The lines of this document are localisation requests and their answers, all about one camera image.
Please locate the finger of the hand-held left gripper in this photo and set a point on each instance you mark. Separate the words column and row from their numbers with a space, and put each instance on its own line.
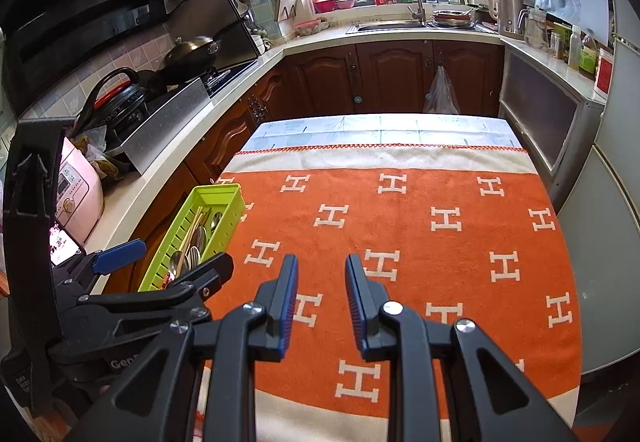
column 200, row 277
column 120, row 252

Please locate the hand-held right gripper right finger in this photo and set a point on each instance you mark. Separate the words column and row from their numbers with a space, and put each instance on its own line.
column 357, row 302

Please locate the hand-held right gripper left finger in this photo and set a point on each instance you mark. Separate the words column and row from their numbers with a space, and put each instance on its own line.
column 287, row 302

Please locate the large metal spoon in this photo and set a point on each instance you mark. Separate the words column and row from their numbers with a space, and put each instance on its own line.
column 199, row 237

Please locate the light chopstick with striped end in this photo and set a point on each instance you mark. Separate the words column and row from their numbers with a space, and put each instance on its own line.
column 201, row 222
column 196, row 221

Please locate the short metal soup spoon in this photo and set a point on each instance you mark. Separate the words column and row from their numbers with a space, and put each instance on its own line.
column 216, row 220

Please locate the green plastic utensil tray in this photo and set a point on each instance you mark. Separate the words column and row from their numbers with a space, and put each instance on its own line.
column 222, row 194

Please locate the pink rice cooker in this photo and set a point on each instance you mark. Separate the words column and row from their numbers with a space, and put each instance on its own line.
column 82, row 192

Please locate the smartphone with lit screen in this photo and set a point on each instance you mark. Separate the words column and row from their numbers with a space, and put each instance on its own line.
column 65, row 244

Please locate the white kitchen countertop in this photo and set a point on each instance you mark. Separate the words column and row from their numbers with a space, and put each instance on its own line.
column 135, row 187

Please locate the clear bag of food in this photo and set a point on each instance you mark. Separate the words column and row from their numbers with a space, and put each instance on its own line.
column 105, row 162

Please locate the orange patterned blanket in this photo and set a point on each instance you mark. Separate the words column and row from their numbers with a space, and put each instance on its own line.
column 425, row 272

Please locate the black pressure cooker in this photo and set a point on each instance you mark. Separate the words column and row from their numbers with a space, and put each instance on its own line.
column 120, row 102

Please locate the stainless steel counter divider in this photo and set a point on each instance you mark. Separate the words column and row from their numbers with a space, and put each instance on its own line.
column 170, row 122

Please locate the pale blue tablecloth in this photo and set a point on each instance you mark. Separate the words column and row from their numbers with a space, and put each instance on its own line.
column 380, row 130

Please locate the dark wok on stove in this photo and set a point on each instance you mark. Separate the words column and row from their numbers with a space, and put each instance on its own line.
column 185, row 52

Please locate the gas stove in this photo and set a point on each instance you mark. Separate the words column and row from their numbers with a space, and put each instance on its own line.
column 225, row 75

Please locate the hanging plastic bag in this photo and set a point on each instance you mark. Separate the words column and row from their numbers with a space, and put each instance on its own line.
column 442, row 95

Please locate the brown wooden kitchen cabinets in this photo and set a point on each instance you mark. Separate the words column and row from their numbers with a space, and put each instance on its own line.
column 325, row 77

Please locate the stainless steel stove guard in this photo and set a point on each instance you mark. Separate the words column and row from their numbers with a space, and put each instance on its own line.
column 220, row 12

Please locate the grey refrigerator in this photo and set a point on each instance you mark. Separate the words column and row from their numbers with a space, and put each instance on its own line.
column 615, row 222

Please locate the pink bowl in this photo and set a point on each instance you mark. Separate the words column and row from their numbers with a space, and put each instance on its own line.
column 308, row 26

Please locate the steel sink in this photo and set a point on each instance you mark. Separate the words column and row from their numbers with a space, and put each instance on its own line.
column 385, row 26

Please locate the wooden cutting board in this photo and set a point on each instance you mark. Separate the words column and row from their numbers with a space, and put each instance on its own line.
column 292, row 2

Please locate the red basin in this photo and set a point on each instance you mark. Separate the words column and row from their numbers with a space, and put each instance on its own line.
column 322, row 4

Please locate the stacked dishes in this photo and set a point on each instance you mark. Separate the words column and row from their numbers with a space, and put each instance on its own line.
column 454, row 18

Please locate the glass pitcher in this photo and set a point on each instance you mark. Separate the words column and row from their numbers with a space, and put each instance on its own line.
column 535, row 28

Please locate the steel electric kettle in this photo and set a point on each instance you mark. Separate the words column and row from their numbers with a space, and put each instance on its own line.
column 507, row 12

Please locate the glass jar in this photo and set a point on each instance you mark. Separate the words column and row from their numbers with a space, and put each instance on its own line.
column 560, row 42

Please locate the white plastic bottle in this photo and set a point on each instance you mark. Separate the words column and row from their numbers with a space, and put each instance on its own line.
column 575, row 50

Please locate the green-labelled bottle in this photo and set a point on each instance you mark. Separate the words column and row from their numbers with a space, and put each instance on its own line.
column 589, row 58

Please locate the red-labelled container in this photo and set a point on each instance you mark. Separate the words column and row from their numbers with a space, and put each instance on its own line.
column 604, row 72

